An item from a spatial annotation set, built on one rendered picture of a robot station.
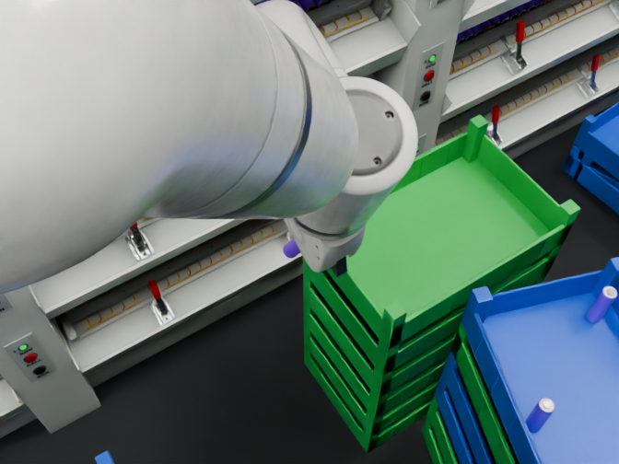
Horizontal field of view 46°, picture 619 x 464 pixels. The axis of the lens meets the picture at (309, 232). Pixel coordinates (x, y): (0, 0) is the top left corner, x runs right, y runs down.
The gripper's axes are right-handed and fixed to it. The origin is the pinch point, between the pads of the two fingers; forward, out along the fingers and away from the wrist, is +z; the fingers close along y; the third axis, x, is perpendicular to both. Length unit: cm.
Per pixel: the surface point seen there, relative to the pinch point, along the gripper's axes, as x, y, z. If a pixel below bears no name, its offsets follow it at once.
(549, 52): 62, -15, 39
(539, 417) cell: 13.8, 29.6, 3.4
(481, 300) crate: 15.6, 15.5, 6.2
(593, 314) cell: 29.2, 23.9, 10.4
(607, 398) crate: 24.1, 32.7, 8.1
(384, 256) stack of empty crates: 11.1, 4.9, 18.5
